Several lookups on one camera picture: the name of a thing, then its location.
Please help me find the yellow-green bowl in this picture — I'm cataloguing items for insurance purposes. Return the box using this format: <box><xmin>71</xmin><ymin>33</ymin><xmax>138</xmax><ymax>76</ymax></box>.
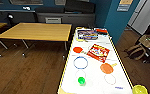
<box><xmin>131</xmin><ymin>84</ymin><xmax>149</xmax><ymax>94</ymax></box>

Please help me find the red round striker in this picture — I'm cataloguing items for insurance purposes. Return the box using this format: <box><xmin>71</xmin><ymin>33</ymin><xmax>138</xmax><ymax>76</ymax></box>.
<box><xmin>72</xmin><ymin>46</ymin><xmax>84</xmax><ymax>54</ymax></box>

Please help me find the colourful printed game box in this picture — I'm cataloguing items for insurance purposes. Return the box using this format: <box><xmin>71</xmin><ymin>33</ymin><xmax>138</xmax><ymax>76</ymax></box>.
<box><xmin>76</xmin><ymin>29</ymin><xmax>99</xmax><ymax>42</ymax></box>

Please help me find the flat red packet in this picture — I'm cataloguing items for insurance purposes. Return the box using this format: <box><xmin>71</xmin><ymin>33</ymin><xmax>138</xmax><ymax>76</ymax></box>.
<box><xmin>95</xmin><ymin>28</ymin><xmax>109</xmax><ymax>35</ymax></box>

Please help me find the dark bench sofa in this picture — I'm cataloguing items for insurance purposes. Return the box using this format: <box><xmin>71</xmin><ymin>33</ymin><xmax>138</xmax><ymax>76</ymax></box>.
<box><xmin>34</xmin><ymin>0</ymin><xmax>97</xmax><ymax>28</ymax></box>

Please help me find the orange round striker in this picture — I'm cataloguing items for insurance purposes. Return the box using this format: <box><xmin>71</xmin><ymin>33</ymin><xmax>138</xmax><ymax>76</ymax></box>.
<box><xmin>99</xmin><ymin>63</ymin><xmax>115</xmax><ymax>75</ymax></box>

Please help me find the white long table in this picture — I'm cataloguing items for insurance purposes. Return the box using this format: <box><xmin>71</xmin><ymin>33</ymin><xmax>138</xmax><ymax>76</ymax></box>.
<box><xmin>56</xmin><ymin>26</ymin><xmax>135</xmax><ymax>94</ymax></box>

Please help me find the tan backpack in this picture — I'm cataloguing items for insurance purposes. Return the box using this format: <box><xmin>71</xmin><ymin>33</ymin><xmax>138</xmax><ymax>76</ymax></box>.
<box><xmin>124</xmin><ymin>44</ymin><xmax>147</xmax><ymax>62</ymax></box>

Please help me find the small white ledge device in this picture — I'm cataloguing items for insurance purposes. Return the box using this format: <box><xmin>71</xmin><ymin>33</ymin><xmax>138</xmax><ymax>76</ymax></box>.
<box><xmin>21</xmin><ymin>6</ymin><xmax>31</xmax><ymax>11</ymax></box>

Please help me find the small black round object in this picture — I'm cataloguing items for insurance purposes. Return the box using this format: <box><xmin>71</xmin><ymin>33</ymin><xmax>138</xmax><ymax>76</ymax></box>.
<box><xmin>7</xmin><ymin>13</ymin><xmax>15</xmax><ymax>20</ymax></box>

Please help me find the brown cardboard box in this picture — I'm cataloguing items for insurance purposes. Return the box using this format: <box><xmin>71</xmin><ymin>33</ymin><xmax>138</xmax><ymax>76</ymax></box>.
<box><xmin>138</xmin><ymin>34</ymin><xmax>150</xmax><ymax>51</ymax></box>

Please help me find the yellow wall sign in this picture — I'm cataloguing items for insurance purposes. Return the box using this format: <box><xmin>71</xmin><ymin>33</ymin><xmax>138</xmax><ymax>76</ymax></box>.
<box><xmin>116</xmin><ymin>0</ymin><xmax>133</xmax><ymax>13</ymax></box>

